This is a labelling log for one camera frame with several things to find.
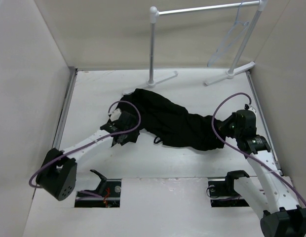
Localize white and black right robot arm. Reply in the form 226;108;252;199
219;110;306;237

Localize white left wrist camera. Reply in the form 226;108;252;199
108;108;122;122

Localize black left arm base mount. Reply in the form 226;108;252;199
74;169;122;208

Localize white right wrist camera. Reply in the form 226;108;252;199
244;104;257;114

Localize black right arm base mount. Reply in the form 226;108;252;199
206;178;249;208

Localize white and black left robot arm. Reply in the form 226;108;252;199
35;109;141;201

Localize pale blue clothes hanger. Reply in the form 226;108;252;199
207;1;250;67

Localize black trousers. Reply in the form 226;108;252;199
117;89;224;151

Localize white metal clothes rack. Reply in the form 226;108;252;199
122;0;268;95

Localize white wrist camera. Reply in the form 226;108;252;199
108;108;122;122
244;104;257;114

